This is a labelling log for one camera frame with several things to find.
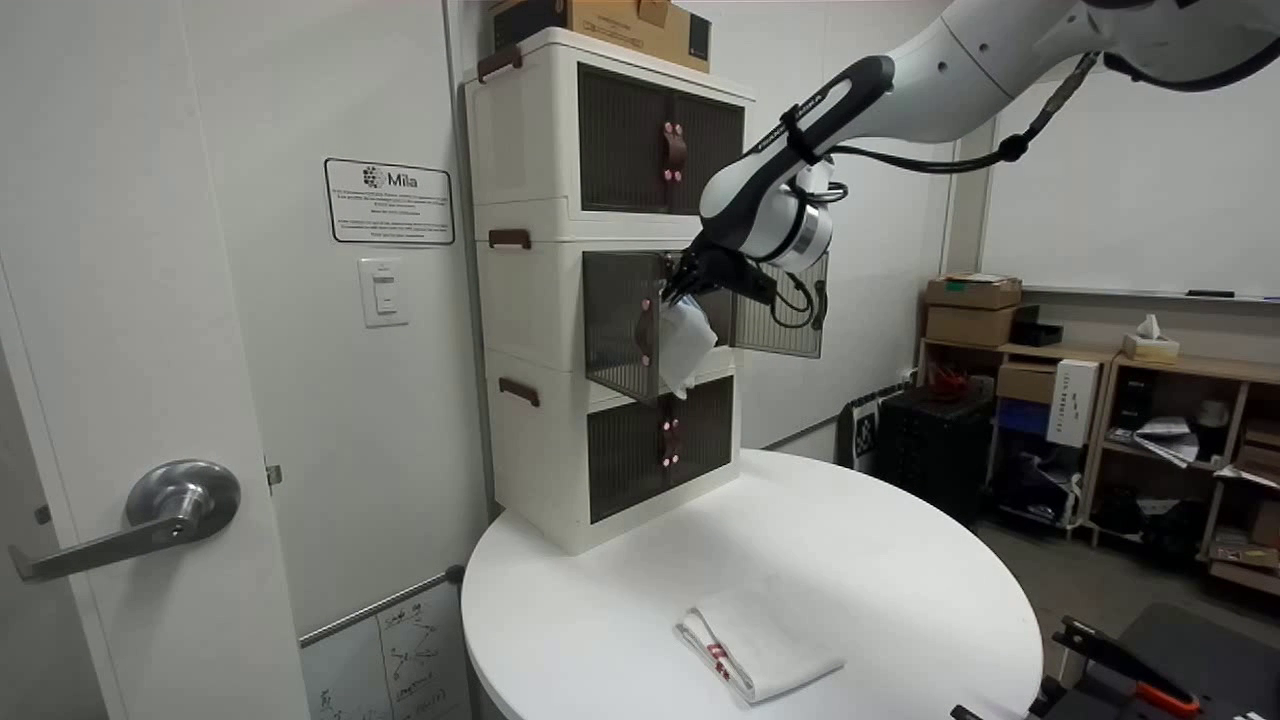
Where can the wooden shelf unit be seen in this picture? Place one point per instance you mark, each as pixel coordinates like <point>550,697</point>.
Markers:
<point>1174,459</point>

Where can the red-striped white towel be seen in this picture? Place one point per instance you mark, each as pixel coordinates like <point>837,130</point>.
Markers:
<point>754,649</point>

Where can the white tissue box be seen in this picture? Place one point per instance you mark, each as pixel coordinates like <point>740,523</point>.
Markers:
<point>1150,343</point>

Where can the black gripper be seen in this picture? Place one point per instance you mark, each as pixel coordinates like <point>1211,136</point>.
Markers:
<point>719,269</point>

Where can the white door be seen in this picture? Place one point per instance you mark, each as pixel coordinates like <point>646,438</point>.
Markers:
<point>121,350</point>

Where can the cardboard box on shelf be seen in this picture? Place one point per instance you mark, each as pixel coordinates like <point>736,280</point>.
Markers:
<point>971,308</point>

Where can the white three-tier storage cabinet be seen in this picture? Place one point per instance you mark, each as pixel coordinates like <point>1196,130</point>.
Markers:
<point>584,178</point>

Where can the black crate on floor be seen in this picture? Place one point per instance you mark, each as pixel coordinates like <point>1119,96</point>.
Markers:
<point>933,449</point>

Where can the black red-handled tool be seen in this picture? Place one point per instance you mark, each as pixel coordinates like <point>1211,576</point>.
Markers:
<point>1150,685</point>

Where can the cardboard box on cabinet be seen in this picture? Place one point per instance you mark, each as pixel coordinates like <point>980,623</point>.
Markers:
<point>615,31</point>

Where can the white wall sign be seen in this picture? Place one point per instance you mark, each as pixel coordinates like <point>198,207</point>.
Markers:
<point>376,203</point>

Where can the white light switch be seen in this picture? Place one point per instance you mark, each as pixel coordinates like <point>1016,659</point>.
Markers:
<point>382,293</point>

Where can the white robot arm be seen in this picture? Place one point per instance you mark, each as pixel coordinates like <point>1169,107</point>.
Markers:
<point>767,212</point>

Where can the wall whiteboard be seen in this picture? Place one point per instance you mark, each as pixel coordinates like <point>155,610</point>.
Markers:
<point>1136,188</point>

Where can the silver door lever handle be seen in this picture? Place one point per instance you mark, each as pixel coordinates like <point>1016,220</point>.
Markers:
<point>172,503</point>

